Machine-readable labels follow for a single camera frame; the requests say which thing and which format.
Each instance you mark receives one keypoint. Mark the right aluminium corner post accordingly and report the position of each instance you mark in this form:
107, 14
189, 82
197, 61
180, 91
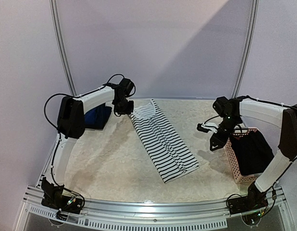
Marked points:
247, 47

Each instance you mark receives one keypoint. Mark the black garment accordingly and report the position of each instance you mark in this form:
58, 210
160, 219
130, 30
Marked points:
252, 151

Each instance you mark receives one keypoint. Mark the folded blue garment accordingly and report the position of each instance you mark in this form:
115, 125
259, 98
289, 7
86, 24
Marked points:
97, 117

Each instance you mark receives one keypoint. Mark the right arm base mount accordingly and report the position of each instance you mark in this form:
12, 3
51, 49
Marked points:
252, 201

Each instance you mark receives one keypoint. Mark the aluminium corner post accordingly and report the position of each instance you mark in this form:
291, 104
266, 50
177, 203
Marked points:
247, 47
61, 46

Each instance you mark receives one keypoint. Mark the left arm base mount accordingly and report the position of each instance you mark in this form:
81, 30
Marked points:
53, 198

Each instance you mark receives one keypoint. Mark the aluminium front rail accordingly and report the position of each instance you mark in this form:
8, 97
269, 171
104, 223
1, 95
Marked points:
99, 215

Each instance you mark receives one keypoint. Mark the pink perforated laundry basket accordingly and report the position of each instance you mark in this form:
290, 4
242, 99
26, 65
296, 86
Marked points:
238, 177

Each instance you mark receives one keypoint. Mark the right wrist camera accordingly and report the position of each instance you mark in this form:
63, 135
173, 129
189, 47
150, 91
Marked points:
206, 127

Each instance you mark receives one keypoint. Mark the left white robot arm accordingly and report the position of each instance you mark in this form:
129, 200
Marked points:
71, 120

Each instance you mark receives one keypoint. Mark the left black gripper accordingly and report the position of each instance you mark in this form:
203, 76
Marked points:
130, 109

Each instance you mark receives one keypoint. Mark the black white striped tank top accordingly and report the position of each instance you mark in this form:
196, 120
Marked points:
168, 152

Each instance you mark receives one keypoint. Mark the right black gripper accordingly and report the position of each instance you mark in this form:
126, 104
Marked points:
220, 134

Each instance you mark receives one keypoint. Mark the left aluminium corner post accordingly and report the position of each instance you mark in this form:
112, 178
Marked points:
61, 46

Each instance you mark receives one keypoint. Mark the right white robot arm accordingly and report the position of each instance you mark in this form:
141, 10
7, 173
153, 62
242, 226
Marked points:
280, 130

